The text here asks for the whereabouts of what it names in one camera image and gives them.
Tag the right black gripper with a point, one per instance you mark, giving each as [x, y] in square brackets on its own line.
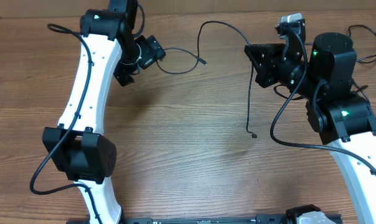
[271, 53]

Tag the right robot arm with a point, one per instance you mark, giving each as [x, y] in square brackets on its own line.
[343, 119]

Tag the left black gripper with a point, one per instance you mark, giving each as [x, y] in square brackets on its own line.
[152, 51]

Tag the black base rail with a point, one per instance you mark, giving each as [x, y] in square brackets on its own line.
[301, 214]

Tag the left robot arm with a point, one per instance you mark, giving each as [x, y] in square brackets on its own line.
[110, 50]

